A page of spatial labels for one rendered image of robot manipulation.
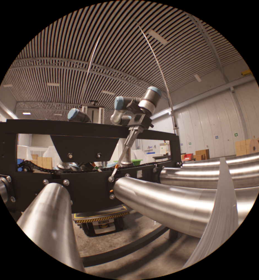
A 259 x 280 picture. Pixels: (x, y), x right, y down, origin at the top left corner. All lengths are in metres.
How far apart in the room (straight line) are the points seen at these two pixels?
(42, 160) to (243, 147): 13.72
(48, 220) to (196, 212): 0.24
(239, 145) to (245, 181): 7.03
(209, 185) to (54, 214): 0.51
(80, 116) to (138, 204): 0.85
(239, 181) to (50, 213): 0.56
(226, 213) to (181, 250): 1.10
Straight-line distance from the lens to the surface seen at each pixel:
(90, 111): 1.54
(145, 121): 0.43
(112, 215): 1.25
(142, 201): 0.29
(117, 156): 4.16
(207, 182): 0.49
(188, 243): 1.31
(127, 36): 8.01
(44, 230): 0.16
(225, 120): 10.43
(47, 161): 8.55
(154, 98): 0.52
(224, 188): 0.23
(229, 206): 0.17
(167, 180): 0.58
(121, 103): 0.59
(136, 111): 0.48
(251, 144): 6.86
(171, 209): 0.23
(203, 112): 10.95
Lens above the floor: 1.01
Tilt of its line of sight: 9 degrees up
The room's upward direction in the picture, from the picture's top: 4 degrees counter-clockwise
